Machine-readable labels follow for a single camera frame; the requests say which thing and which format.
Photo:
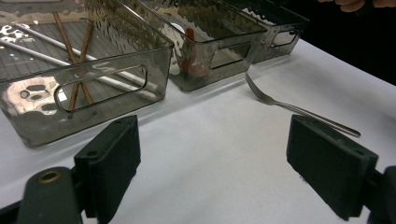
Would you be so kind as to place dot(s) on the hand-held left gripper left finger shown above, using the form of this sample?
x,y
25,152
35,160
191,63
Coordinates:
x,y
109,168

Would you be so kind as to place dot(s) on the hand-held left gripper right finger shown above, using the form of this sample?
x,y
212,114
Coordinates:
x,y
327,161

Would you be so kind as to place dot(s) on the smoky transparent plastic bin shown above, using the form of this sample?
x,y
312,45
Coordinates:
x,y
224,76
280,53
37,124

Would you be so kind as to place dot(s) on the silver metal fork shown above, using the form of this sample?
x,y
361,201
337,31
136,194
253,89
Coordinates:
x,y
267,99

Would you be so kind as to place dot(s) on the brown wooden chopstick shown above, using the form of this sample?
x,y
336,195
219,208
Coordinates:
x,y
63,35
86,40

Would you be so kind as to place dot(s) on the brown wooden spoon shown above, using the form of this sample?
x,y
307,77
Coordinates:
x,y
194,67

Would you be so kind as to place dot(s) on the white chopstick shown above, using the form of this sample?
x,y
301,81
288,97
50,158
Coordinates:
x,y
31,53
43,38

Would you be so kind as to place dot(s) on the white table cover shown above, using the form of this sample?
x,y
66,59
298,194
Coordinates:
x,y
218,155

